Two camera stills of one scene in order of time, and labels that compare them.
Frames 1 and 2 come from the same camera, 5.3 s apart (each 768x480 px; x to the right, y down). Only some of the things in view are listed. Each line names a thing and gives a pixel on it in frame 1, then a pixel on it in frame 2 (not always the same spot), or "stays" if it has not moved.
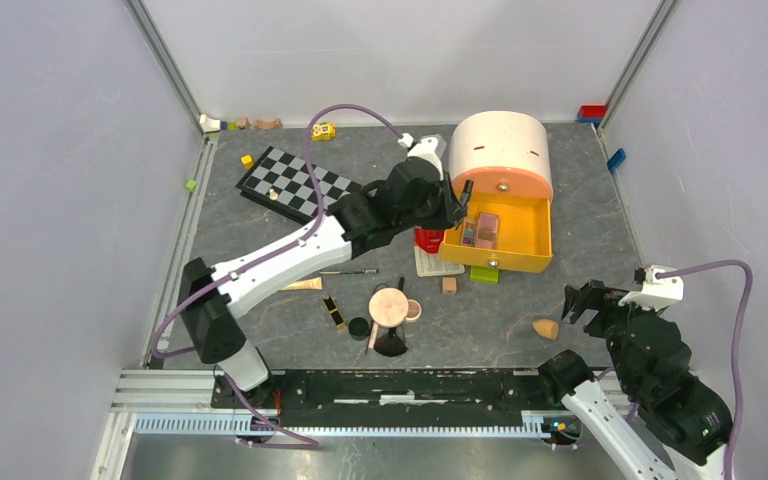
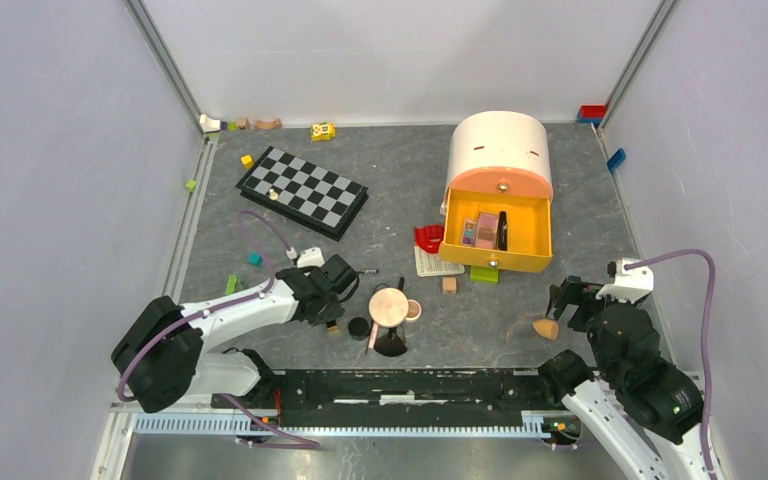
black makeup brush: (390, 344) stays
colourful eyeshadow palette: (469, 232) stays
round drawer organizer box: (507, 222) stays
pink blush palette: (487, 230) stays
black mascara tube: (468, 188) → (502, 242)
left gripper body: (432, 214) → (331, 311)
